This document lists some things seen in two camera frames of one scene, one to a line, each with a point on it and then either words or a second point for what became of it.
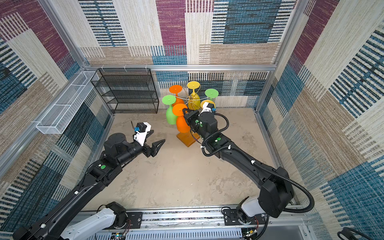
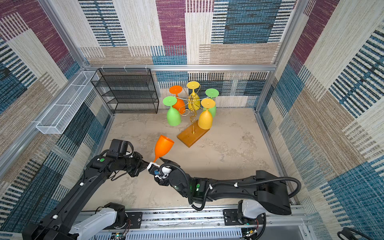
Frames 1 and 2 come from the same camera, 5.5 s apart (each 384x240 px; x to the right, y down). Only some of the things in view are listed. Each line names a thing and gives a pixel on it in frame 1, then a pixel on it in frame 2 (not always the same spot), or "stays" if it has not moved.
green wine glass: (170, 100) stays
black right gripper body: (193, 120) -> (174, 166)
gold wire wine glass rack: (194, 99) stays
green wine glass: (211, 93) stays
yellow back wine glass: (194, 102) stays
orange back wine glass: (176, 89) stays
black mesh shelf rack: (127, 90) stays
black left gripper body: (146, 151) -> (137, 163)
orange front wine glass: (182, 126) -> (163, 146)
